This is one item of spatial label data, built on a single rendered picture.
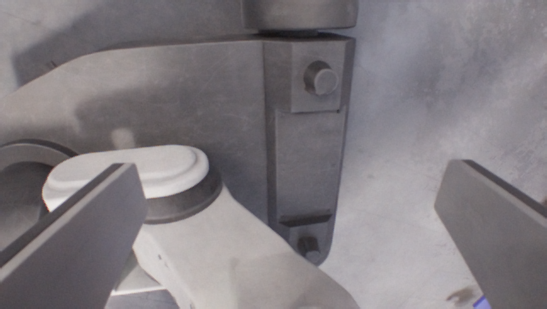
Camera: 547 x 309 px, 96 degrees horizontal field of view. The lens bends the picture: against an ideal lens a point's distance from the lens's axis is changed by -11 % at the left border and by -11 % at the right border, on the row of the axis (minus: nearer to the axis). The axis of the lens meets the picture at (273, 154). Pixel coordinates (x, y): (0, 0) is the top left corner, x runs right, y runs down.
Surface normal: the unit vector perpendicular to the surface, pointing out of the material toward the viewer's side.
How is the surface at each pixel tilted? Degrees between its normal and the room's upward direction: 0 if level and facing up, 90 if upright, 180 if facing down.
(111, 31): 0
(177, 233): 90
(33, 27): 0
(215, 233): 90
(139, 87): 0
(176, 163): 90
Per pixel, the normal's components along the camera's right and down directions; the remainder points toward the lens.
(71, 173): -0.02, -0.88
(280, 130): 0.19, 0.47
